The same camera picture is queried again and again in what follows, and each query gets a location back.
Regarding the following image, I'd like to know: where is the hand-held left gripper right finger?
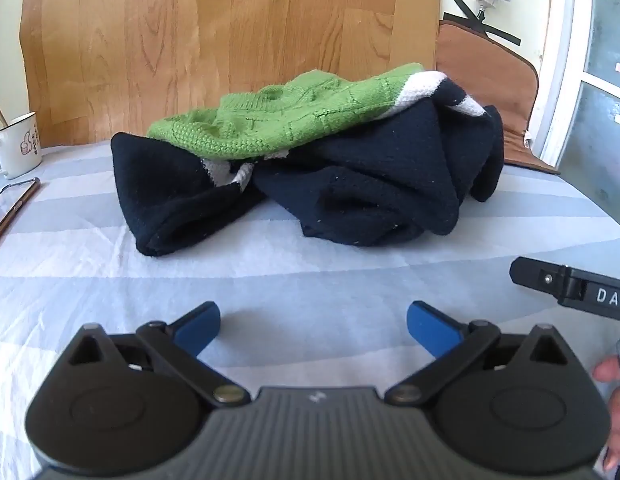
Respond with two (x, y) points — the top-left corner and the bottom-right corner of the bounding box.
(385, 301), (566, 407)

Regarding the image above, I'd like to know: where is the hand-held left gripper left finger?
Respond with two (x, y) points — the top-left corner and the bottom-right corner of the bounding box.
(64, 301), (251, 407)

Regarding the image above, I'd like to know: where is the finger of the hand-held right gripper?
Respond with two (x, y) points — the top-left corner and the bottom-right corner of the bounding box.
(509, 256), (572, 306)

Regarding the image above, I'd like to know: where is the green navy white knit sweater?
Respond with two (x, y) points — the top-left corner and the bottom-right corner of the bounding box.
(111, 62), (506, 259)

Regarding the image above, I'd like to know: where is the person's right hand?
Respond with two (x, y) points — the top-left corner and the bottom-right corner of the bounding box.
(592, 355), (620, 472)

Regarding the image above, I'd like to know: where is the grey striped sheet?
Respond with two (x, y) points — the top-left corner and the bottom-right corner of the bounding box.
(0, 139), (620, 480)

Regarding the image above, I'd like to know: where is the smartphone in brown case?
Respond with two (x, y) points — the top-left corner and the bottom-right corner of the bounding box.
(0, 177), (42, 252)

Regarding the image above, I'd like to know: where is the white enamel mug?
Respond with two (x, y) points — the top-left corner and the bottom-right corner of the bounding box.
(0, 112), (43, 180)

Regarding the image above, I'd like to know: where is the black tape strip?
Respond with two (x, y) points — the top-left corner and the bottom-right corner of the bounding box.
(450, 0), (522, 47)

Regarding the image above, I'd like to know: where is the wooden board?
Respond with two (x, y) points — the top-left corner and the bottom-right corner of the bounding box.
(20, 0), (445, 148)

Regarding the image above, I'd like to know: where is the white door frame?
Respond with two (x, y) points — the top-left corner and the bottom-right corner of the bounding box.
(527, 0), (620, 237)

